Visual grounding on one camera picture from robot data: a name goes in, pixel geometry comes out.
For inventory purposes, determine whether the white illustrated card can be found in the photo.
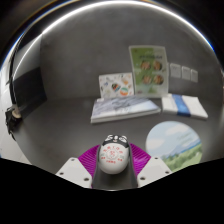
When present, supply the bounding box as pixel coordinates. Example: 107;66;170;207
98;72;135;100

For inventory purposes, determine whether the round landscape-print mouse pad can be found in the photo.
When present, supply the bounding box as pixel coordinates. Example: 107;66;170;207
145;120;204;173

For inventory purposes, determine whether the green food poster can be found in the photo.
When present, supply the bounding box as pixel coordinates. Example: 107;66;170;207
128;44;170;99

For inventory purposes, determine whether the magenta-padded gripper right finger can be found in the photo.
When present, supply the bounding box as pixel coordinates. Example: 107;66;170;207
114;142;173;191

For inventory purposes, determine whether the white cat-print computer mouse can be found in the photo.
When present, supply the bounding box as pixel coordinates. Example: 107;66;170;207
98;134;131;176

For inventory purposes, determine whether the large grey flat book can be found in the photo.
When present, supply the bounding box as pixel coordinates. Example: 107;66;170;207
90;95;162;125

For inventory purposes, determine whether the white wall switch plate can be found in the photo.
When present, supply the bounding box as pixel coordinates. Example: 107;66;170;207
169;62;182;80

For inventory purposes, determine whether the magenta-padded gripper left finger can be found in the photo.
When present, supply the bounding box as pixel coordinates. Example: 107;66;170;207
55;143;115;191

